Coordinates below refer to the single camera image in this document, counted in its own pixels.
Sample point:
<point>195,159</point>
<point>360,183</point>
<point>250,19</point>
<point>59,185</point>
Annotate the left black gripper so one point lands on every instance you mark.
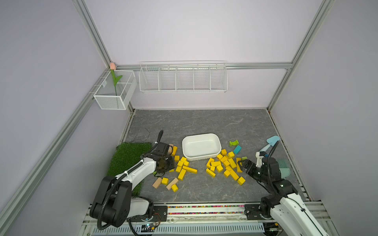
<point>172,163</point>

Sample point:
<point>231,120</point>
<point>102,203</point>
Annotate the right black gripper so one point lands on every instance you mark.
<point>246,163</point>

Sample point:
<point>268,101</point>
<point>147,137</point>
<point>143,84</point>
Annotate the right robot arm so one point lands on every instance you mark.
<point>283,204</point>

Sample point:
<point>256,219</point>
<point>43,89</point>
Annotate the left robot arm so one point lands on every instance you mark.
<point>114,203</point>

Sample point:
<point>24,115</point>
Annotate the long yellow block right diagonal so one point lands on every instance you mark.
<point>233,173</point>

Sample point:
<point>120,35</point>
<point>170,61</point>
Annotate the teal triangle block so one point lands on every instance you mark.
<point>237,149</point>

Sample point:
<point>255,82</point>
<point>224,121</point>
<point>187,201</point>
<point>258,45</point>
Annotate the green arch block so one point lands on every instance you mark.
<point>234,143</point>

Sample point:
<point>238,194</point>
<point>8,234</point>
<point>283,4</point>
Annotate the yellow rectangular block left pile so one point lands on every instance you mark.
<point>182,174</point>

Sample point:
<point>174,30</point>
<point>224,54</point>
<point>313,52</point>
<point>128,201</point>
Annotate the natural wood long block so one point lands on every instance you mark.
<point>173,182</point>

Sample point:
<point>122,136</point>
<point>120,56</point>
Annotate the natural wood block lower left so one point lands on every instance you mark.
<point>157,183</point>

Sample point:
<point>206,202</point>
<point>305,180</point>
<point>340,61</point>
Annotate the teal toy shovel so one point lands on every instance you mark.
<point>271,142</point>

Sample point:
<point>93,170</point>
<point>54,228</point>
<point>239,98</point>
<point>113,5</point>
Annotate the long yellow block left pile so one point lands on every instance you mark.
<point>191,170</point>

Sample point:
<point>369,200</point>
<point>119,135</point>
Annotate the green artificial grass mat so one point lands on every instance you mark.
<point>126,156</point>

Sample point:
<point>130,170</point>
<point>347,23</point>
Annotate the yellow block right pile left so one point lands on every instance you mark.
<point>211,173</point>

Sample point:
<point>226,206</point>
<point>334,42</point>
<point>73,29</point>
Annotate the yellow half cylinder block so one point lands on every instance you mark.
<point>174,188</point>

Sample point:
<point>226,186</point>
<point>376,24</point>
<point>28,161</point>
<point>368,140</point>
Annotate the teal toy rake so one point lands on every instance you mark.
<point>284,168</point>

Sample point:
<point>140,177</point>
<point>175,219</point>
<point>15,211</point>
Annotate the white plastic bin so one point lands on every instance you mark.
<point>202,146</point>

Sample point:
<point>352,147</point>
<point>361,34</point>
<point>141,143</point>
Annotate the artificial pink tulip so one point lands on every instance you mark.
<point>115,78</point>

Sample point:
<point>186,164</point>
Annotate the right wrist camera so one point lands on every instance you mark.
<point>260,155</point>

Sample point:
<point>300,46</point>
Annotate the white mesh wall basket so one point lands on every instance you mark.
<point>105,93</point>

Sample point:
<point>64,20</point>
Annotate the white wire wall rack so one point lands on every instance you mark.
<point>183,76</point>

